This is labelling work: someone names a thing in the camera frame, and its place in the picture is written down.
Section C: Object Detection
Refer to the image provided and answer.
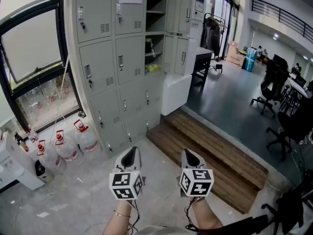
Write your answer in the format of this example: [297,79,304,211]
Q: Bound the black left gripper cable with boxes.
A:
[127,199,142,235]

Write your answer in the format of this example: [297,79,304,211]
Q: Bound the white office desk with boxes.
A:
[286,76,313,100]

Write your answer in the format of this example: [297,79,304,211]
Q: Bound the black window frame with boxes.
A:
[0,0,85,138]

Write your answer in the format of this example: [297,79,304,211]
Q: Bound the cardboard box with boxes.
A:
[226,42,246,67]

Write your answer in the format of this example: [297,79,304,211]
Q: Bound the black thermos jug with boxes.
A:
[35,160,54,183]

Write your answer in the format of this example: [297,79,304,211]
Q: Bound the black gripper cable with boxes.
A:
[127,199,142,235]
[185,199,199,232]

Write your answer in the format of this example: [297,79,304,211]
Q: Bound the person's left forearm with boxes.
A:
[102,199,134,235]

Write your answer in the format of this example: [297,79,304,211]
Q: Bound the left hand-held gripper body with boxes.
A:
[109,166,147,201]

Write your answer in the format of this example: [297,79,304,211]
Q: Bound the blue and white bundle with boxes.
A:
[244,47,258,71]

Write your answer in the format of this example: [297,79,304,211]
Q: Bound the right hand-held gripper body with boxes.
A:
[179,166,215,201]

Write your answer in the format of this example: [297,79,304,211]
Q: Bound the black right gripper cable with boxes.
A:
[185,199,199,232]

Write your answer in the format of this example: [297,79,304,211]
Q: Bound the cluster of small bottles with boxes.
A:
[13,125,39,153]

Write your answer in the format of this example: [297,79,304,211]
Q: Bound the grey metal locker cabinet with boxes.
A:
[64,0,194,159]

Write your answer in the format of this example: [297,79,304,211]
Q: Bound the clear water jug red cap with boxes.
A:
[74,119,99,154]
[36,140,67,176]
[55,130,79,162]

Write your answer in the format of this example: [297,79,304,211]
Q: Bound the black balcony railing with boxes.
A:
[250,0,313,44]

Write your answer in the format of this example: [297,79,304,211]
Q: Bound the person's light shirt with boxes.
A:
[134,225,197,235]

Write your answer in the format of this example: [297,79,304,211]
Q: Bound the gold bracelet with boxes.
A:
[113,210,132,218]

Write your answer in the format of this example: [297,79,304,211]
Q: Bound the black office chair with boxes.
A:
[261,172,313,235]
[250,59,291,118]
[266,111,313,162]

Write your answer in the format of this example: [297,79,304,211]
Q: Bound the white box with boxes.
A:
[161,72,193,117]

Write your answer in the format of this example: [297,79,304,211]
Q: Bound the person's right forearm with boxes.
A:
[189,196,224,231]

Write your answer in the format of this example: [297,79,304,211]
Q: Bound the wooden step platform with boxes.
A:
[146,108,269,214]

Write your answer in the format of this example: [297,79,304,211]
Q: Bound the grey table with black legs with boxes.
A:
[192,47,213,93]

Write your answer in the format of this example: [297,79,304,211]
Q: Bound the dark hanging jacket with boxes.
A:
[201,17,221,56]

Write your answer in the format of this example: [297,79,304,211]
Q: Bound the yellow green packet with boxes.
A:
[145,63,162,75]

